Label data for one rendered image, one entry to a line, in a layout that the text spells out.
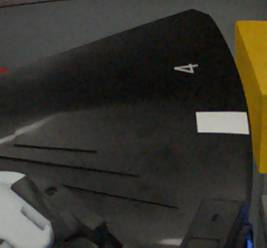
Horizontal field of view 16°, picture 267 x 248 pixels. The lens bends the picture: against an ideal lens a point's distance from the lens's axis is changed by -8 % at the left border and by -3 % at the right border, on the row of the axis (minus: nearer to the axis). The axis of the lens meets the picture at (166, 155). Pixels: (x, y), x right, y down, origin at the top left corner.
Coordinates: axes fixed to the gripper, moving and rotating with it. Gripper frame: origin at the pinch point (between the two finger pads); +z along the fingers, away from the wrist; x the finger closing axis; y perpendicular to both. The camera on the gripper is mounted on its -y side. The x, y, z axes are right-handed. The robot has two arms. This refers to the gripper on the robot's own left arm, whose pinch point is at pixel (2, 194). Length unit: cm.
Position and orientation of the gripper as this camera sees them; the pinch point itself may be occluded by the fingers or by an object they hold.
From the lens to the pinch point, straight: 59.7
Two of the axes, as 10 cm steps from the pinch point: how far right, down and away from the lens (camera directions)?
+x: 0.9, 7.9, 6.1
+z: -6.6, -4.1, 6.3
